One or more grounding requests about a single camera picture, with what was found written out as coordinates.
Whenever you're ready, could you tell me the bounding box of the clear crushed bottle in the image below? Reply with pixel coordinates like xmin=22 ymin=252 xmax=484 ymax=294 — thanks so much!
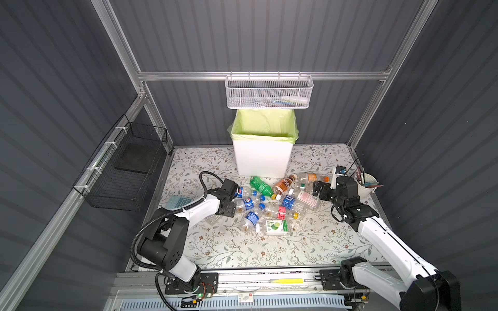
xmin=206 ymin=215 xmax=221 ymax=226

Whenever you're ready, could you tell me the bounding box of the red white label bottle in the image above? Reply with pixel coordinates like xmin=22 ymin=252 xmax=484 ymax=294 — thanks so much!
xmin=289 ymin=189 xmax=320 ymax=210

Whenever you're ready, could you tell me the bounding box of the pink label bottle yellow cap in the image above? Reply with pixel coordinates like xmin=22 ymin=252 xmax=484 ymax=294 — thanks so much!
xmin=264 ymin=205 xmax=300 ymax=220

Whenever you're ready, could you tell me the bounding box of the lime label bottle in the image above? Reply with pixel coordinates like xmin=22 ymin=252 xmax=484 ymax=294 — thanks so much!
xmin=255 ymin=220 xmax=298 ymax=236

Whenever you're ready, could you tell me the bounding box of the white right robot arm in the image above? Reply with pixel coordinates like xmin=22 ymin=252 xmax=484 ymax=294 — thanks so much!
xmin=313 ymin=167 xmax=462 ymax=310

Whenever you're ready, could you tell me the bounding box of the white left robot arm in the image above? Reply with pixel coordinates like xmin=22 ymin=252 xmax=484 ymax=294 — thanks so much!
xmin=130 ymin=171 xmax=240 ymax=292

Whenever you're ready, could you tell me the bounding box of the white plastic trash bin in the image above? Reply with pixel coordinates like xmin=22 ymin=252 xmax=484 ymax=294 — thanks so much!
xmin=233 ymin=139 xmax=294 ymax=178

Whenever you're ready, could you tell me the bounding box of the green bin liner bag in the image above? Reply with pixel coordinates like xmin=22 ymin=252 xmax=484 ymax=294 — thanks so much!
xmin=228 ymin=109 xmax=299 ymax=144

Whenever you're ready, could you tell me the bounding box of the pepsi bottle upper left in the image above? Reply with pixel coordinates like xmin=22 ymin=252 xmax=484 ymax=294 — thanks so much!
xmin=236 ymin=186 xmax=258 ymax=199

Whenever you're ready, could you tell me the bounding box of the pepsi bottle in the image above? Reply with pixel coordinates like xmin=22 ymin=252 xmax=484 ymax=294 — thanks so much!
xmin=236 ymin=186 xmax=258 ymax=199
xmin=236 ymin=195 xmax=266 ymax=213
xmin=239 ymin=209 xmax=264 ymax=232

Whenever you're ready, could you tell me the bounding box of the pepsi bottle middle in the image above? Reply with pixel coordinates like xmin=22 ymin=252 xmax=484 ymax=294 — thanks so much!
xmin=236 ymin=195 xmax=266 ymax=213

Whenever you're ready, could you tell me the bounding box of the white cup with pens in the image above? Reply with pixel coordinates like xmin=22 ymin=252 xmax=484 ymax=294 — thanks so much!
xmin=354 ymin=173 xmax=380 ymax=200

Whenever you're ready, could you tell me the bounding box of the green bottle centre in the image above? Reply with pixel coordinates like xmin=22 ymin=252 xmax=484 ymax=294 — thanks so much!
xmin=250 ymin=176 xmax=274 ymax=197

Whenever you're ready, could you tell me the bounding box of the pepsi bottle lower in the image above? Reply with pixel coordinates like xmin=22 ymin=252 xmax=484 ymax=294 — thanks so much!
xmin=239 ymin=209 xmax=264 ymax=232

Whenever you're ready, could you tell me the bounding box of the orange label bottle top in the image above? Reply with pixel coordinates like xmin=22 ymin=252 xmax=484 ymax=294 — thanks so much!
xmin=299 ymin=172 xmax=331 ymax=185

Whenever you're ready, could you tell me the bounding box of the clear bottle top right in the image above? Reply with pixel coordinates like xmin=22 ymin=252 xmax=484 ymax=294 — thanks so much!
xmin=297 ymin=182 xmax=313 ymax=194

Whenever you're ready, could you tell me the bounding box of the brown cola bottle centre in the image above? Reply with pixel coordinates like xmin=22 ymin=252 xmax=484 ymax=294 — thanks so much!
xmin=272 ymin=174 xmax=298 ymax=196

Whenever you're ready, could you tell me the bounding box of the blue label bottle right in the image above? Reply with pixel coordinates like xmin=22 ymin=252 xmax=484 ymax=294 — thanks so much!
xmin=276 ymin=194 xmax=309 ymax=214

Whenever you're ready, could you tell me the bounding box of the white tube in basket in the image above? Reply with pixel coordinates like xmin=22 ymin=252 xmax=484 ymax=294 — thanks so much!
xmin=281 ymin=95 xmax=309 ymax=106

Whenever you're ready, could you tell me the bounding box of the white wire mesh basket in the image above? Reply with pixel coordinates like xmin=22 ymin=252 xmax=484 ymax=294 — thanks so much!
xmin=224 ymin=74 xmax=314 ymax=110

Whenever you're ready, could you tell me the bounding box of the black wire mesh basket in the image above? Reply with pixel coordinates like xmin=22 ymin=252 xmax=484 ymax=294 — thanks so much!
xmin=73 ymin=116 xmax=168 ymax=212

